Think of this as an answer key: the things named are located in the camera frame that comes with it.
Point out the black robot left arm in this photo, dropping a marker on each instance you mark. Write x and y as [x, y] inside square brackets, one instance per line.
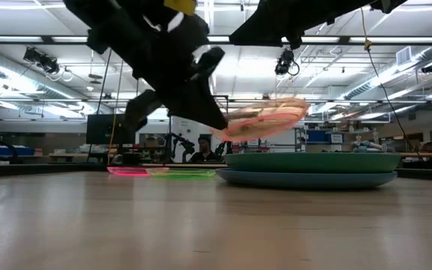
[99, 11]

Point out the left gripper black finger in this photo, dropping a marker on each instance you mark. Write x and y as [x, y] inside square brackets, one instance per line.
[210, 105]
[193, 112]

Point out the blue storage bin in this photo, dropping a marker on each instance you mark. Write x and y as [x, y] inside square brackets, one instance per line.
[317, 135]

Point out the black overhead frame beam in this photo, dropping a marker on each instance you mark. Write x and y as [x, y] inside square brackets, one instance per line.
[388, 39]

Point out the white pillar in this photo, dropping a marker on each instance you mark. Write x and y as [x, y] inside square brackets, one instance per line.
[184, 129]

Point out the black background robot arm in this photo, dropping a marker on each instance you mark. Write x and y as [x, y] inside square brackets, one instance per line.
[182, 144]
[222, 148]

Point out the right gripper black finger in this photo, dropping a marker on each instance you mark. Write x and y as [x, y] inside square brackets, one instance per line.
[261, 32]

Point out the large green plate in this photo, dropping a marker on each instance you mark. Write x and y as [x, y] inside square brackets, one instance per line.
[311, 163]

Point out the small orange translucent plate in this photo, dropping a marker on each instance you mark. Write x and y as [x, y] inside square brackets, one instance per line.
[268, 120]

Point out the white grey tabletop device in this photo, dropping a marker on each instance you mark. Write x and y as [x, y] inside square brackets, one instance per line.
[368, 146]

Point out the small green translucent plate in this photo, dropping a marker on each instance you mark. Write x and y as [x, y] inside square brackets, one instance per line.
[186, 173]

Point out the person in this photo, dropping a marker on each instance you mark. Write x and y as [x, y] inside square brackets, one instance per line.
[204, 154]

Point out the large blue plate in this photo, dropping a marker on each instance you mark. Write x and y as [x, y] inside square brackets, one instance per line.
[306, 180]

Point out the silver ventilation duct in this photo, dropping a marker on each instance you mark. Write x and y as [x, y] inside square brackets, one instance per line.
[21, 80]

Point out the small red translucent plate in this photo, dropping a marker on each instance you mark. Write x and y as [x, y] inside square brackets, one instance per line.
[129, 171]

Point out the yellow tape tag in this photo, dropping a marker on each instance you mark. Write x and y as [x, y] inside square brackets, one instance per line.
[180, 5]

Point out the wooden workbench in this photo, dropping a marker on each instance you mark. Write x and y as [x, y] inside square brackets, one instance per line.
[429, 154]

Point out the blue flat box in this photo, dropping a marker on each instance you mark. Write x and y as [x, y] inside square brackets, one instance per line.
[9, 150]

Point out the black aluminium table frame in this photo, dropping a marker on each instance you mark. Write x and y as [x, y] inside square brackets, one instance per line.
[426, 173]

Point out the black monitor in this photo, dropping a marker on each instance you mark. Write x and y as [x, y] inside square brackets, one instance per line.
[105, 129]

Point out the black overhead mounted camera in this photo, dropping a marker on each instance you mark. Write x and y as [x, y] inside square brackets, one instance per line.
[43, 62]
[285, 60]
[430, 68]

